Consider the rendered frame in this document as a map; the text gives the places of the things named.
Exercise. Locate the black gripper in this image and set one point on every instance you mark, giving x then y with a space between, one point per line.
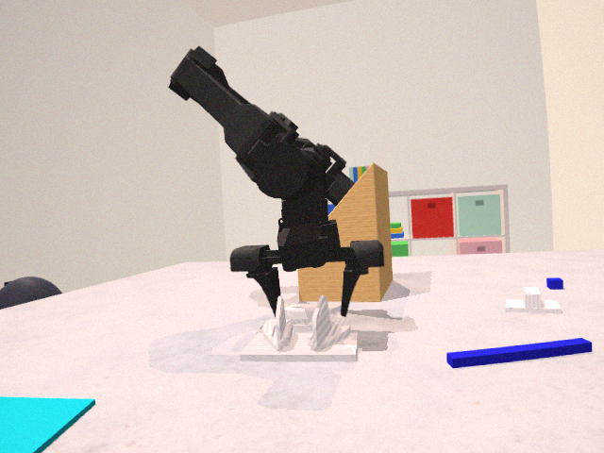
258 260

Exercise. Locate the white housing plate with two holes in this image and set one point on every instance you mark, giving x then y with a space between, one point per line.
306 311

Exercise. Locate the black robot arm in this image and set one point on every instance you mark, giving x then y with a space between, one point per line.
269 151

